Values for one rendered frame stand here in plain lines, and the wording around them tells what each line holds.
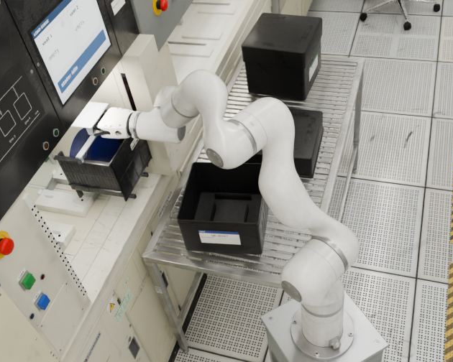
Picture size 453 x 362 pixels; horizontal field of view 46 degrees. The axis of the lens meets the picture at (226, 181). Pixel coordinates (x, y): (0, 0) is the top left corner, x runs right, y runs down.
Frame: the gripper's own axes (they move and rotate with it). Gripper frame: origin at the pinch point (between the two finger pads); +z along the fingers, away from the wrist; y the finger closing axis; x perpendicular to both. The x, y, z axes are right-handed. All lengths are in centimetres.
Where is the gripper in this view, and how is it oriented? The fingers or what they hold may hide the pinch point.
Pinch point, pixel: (90, 119)
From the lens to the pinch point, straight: 175.6
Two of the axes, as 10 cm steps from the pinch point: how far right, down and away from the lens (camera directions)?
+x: -1.3, -6.9, -7.1
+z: -9.4, -1.4, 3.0
